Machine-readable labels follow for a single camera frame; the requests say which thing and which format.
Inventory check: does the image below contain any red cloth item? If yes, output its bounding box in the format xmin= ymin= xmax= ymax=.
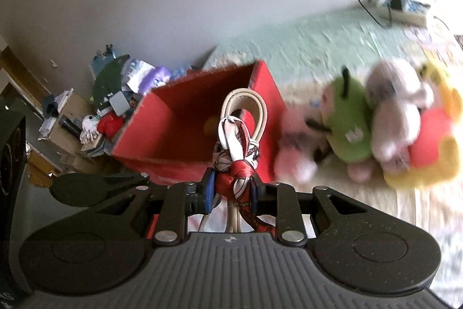
xmin=97 ymin=111 xmax=124 ymax=140

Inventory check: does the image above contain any yellow plush toy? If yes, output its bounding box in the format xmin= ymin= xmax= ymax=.
xmin=384 ymin=60 xmax=462 ymax=188

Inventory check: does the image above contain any red cardboard box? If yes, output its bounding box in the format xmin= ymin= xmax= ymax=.
xmin=112 ymin=60 xmax=285 ymax=184

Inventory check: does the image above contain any pink plush toy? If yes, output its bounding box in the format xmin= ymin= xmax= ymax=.
xmin=274 ymin=104 xmax=377 ymax=184

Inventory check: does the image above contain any purple white package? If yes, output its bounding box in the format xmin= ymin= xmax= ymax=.
xmin=122 ymin=59 xmax=171 ymax=96

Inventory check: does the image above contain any white power strip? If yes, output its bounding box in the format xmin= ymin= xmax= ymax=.
xmin=368 ymin=0 xmax=434 ymax=28

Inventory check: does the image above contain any dark green cloth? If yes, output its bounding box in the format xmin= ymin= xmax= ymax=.
xmin=93 ymin=54 xmax=130 ymax=107

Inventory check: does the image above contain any white small toy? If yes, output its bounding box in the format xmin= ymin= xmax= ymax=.
xmin=80 ymin=114 xmax=100 ymax=144

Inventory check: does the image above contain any grey square card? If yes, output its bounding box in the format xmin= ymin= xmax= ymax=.
xmin=109 ymin=91 xmax=130 ymax=116

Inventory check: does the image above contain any red white silk scarf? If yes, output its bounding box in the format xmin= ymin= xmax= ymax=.
xmin=214 ymin=115 xmax=275 ymax=235

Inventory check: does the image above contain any white plush toy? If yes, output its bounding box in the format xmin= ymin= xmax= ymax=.
xmin=366 ymin=60 xmax=434 ymax=172

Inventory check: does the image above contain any light green bedsheet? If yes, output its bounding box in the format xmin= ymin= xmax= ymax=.
xmin=204 ymin=9 xmax=462 ymax=307

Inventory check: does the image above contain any blue bottle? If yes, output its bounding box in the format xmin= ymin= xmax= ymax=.
xmin=90 ymin=44 xmax=116 ymax=79

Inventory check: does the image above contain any green plush toy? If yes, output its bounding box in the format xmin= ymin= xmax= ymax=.
xmin=321 ymin=67 xmax=372 ymax=163

